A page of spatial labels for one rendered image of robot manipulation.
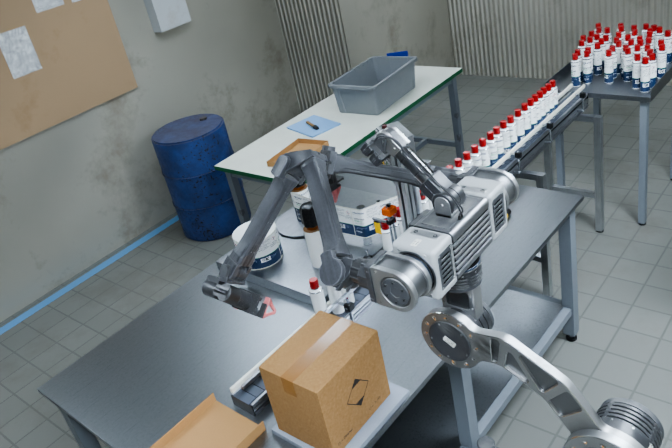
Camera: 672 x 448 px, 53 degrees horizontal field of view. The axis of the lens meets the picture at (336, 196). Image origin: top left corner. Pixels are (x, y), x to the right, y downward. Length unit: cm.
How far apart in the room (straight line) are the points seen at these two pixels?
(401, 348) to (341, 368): 50
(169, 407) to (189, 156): 265
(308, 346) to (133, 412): 78
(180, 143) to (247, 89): 150
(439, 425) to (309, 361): 109
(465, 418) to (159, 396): 118
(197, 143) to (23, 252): 145
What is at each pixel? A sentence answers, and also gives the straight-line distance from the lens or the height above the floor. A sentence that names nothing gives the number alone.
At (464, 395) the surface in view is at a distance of 273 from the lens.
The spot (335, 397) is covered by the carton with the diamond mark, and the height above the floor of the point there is 105.
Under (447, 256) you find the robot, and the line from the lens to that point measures 175.
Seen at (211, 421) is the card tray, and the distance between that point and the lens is 243.
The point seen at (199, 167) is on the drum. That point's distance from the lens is 493.
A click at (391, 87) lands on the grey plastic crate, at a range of 466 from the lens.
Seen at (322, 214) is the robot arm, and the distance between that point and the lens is 188.
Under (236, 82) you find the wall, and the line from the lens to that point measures 611.
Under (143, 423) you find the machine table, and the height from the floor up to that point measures 83.
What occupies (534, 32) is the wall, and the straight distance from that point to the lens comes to 700.
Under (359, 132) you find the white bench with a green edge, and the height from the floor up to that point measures 80.
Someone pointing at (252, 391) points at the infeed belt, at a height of 88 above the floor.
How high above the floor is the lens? 246
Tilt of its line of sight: 27 degrees down
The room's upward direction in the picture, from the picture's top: 13 degrees counter-clockwise
